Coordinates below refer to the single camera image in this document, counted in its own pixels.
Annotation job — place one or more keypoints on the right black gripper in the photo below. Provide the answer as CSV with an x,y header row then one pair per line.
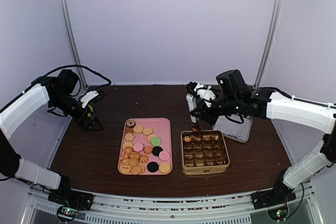
x,y
206,115

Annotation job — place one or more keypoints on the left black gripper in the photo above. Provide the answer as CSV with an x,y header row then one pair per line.
x,y
84,125

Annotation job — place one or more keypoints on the metal serving tongs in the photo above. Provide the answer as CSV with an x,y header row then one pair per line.
x,y
191,102

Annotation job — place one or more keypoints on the brown leaf cookie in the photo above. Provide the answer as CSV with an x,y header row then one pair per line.
x,y
187,139

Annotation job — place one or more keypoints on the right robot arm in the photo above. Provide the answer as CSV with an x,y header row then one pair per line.
x,y
299,121

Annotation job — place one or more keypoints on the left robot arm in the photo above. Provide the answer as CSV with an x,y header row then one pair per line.
x,y
55,90

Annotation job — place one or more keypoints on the chocolate sprinkle donut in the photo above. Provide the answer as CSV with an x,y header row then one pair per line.
x,y
130,123

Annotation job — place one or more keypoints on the silver tin lid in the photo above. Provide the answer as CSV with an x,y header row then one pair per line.
x,y
234,131

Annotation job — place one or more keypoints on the beige round biscuit top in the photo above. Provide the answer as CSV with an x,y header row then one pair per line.
x,y
138,129

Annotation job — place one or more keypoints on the beige round biscuit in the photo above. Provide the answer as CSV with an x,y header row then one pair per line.
x,y
138,129
147,131

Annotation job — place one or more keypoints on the gold cookie tin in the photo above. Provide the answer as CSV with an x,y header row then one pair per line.
x,y
208,156

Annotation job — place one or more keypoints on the pink sandwich cookie upper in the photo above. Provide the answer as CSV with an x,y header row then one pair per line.
x,y
137,147

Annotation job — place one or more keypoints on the pink sandwich cookie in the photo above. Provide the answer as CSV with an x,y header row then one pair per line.
x,y
164,156
137,147

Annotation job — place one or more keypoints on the biscuit with pink stick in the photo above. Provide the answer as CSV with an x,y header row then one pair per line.
x,y
125,169

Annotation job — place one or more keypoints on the green sandwich cookie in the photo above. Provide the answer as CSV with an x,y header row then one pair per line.
x,y
156,141

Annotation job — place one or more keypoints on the pink plastic tray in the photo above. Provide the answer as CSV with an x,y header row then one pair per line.
x,y
139,160

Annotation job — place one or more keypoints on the pink sandwich cookie lower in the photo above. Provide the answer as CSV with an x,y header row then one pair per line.
x,y
164,156

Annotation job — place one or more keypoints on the black sandwich cookie upper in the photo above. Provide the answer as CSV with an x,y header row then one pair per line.
x,y
157,150

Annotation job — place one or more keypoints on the black sandwich cookie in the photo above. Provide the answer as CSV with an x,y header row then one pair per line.
x,y
157,150
152,167

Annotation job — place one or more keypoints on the beige round biscuit corner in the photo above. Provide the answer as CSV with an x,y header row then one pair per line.
x,y
164,168

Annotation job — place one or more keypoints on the black sandwich cookie lower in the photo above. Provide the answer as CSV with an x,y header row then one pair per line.
x,y
152,167

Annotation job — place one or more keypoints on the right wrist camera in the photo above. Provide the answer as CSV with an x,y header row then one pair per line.
x,y
203,92

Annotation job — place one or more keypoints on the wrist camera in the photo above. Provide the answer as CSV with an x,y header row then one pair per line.
x,y
203,92
92,97

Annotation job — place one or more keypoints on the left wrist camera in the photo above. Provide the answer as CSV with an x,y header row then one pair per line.
x,y
92,97

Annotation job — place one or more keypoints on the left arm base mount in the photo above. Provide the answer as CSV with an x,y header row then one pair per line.
x,y
73,205

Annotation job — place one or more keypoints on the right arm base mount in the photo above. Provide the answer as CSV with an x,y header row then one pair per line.
x,y
275,202

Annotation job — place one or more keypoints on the left aluminium frame post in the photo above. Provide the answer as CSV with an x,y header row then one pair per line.
x,y
69,32

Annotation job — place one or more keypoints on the aluminium frame post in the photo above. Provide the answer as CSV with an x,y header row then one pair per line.
x,y
69,32
270,42

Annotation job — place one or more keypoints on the right aluminium frame post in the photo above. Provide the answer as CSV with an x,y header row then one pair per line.
x,y
270,42

